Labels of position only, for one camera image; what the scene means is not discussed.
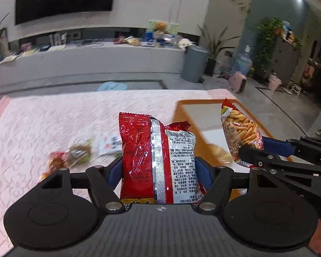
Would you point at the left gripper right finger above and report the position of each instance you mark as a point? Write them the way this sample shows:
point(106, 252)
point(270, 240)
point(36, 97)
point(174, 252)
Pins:
point(258, 200)

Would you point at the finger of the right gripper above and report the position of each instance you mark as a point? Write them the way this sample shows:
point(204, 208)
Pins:
point(305, 148)
point(271, 163)

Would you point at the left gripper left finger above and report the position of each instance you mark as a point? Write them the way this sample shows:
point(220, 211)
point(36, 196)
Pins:
point(99, 181)

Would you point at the red chicken snack packet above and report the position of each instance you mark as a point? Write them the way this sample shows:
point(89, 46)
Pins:
point(57, 160)

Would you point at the orange stick snack bag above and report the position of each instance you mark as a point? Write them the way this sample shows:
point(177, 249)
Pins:
point(239, 131)

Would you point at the red foil snack bag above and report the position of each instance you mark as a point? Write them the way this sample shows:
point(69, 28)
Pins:
point(158, 165)

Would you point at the green raisin snack packet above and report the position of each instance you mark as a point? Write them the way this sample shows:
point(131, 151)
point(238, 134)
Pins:
point(80, 153)

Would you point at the white latiao snack packet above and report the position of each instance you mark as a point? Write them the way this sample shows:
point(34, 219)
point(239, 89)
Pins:
point(109, 145)

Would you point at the orange cardboard box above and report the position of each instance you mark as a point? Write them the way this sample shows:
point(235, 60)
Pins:
point(205, 118)

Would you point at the pink bucket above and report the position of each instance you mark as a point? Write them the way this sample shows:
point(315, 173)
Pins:
point(273, 82)

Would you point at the pink lace tablecloth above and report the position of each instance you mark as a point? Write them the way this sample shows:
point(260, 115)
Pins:
point(34, 126)

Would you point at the blue plastic stool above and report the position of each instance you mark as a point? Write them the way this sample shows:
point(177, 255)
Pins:
point(112, 86)

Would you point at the dark grey cabinet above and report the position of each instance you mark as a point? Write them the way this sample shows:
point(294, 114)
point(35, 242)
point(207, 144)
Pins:
point(284, 61)

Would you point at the blue water jug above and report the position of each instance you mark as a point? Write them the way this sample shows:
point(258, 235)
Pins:
point(242, 64)

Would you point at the grey trash bin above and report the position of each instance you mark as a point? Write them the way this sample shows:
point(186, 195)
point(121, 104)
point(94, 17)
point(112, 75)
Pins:
point(195, 61)

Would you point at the potted snake plant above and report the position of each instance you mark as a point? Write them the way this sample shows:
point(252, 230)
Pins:
point(214, 44)

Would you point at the grey tv console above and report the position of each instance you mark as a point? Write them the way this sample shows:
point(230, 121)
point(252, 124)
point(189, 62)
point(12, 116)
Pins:
point(105, 57)

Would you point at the white wifi router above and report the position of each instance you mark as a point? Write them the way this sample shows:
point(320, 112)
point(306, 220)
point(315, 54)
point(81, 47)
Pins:
point(58, 41)

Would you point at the brown teddy bear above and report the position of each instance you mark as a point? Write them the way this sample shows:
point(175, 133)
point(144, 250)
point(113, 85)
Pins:
point(160, 26)

